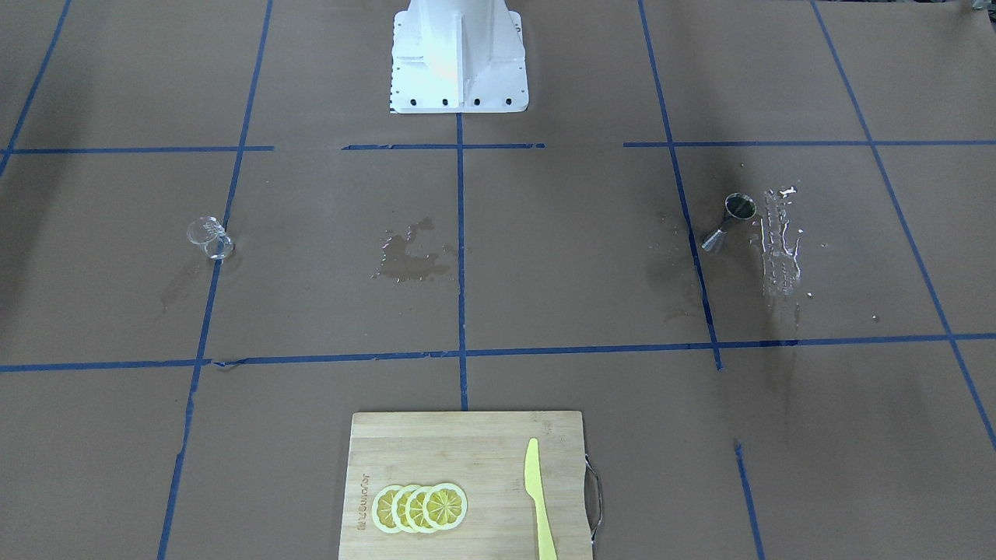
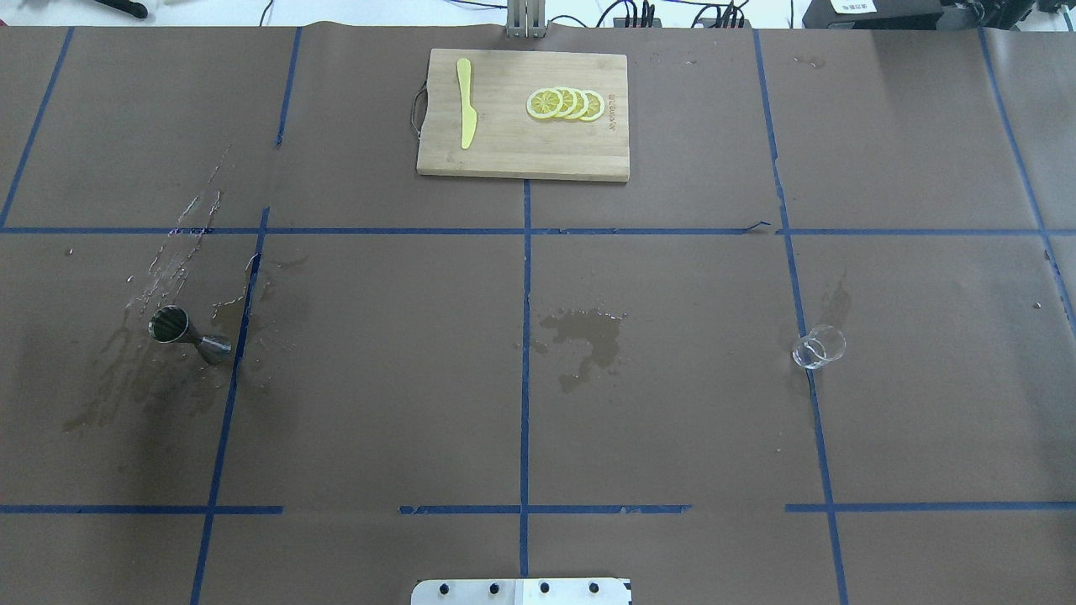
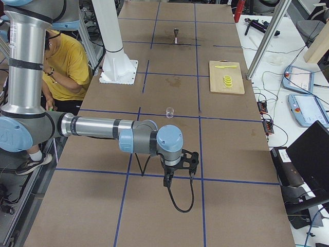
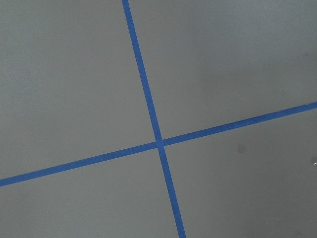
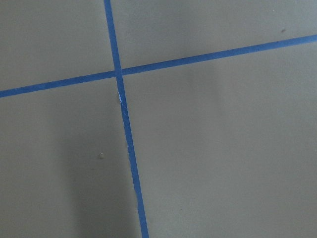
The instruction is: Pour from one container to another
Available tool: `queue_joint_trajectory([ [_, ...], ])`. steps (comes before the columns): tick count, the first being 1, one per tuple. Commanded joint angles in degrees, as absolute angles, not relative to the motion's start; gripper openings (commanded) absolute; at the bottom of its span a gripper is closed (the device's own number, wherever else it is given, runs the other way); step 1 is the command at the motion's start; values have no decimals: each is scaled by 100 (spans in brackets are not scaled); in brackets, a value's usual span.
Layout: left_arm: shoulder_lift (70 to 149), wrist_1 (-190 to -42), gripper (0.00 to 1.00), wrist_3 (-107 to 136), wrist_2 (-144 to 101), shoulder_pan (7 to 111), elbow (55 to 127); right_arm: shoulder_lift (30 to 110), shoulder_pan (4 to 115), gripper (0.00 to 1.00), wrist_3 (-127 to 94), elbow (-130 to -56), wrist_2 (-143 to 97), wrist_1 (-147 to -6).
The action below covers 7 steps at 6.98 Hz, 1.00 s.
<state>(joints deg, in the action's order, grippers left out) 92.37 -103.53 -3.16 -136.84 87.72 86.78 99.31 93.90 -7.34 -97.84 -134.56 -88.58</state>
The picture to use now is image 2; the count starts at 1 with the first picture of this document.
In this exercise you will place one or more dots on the clear glass cup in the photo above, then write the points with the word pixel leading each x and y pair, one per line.
pixel 822 345

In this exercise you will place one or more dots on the steel jigger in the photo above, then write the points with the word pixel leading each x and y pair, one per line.
pixel 172 325

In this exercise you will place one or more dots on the bamboo cutting board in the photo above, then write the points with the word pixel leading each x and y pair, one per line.
pixel 508 142

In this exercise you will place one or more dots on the yellow plastic knife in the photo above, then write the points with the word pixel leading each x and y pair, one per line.
pixel 469 117

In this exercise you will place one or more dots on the lemon slice one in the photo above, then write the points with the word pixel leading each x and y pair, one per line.
pixel 544 104

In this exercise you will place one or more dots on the lemon slice three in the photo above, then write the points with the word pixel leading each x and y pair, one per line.
pixel 582 105

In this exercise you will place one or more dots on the lemon slice four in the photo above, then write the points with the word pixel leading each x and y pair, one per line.
pixel 596 106

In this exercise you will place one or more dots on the lemon slice two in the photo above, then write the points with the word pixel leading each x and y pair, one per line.
pixel 571 101

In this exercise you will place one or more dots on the black computer box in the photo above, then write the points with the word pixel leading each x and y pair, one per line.
pixel 896 15

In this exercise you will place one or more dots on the black purple tool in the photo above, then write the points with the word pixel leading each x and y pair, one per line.
pixel 132 8

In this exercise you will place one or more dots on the aluminium frame post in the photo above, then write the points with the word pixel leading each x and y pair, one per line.
pixel 526 19

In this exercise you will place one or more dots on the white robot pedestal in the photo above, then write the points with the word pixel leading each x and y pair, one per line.
pixel 555 590

